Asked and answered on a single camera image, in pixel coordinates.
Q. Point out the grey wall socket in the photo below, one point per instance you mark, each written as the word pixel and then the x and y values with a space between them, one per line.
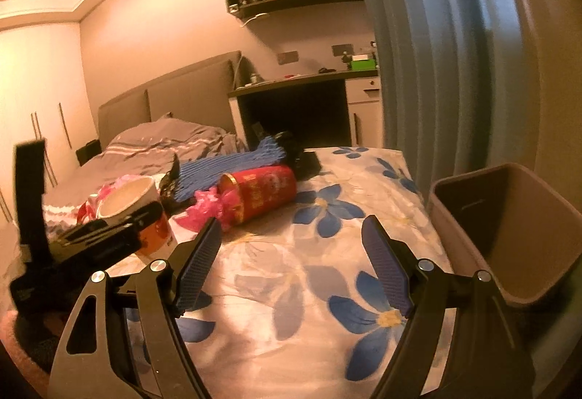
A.
pixel 342 50
pixel 288 57

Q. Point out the red cylindrical can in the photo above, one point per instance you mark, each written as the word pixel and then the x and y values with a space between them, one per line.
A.
pixel 263 194

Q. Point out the small black object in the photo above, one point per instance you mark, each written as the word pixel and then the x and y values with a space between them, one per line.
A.
pixel 169 180

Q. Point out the white drawer cabinet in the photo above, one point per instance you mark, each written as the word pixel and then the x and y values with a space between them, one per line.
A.
pixel 366 107

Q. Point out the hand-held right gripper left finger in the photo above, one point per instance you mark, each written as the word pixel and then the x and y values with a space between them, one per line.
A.
pixel 200 267

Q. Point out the red and white wrapper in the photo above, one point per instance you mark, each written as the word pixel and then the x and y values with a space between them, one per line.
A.
pixel 84 210

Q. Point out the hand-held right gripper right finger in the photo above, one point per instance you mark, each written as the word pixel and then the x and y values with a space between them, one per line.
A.
pixel 386 267

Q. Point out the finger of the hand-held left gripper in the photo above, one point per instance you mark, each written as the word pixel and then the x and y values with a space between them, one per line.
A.
pixel 100 251
pixel 136 216

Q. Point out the blue knitted scarf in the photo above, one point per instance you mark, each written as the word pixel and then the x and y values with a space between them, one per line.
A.
pixel 227 167

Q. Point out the blue floral blanket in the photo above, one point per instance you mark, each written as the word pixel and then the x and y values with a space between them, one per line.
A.
pixel 318 290

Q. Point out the white desk with drawers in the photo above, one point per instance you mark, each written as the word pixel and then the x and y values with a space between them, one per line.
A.
pixel 291 107

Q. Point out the grey striped duvet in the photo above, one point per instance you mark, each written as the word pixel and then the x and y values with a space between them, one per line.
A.
pixel 150 144

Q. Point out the pink cloth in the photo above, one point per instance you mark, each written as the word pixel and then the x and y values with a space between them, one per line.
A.
pixel 204 208

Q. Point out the white paper cup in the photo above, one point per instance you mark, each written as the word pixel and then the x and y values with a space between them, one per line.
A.
pixel 127 195

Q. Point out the black bedside table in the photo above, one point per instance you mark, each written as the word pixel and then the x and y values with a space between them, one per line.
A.
pixel 88 152

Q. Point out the brown trash bin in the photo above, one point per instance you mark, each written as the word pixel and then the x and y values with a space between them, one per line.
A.
pixel 536 271

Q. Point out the grey curtain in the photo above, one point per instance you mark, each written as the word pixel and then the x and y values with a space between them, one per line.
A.
pixel 432 39

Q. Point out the dark cloth with label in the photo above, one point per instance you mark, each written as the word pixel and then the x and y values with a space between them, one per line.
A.
pixel 304 162

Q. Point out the white wardrobe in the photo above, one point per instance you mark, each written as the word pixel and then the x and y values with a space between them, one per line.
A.
pixel 36 80

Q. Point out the grey padded headboard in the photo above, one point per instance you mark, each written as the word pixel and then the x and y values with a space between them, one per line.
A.
pixel 182 94

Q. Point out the green box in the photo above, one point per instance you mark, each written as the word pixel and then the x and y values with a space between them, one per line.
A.
pixel 363 64

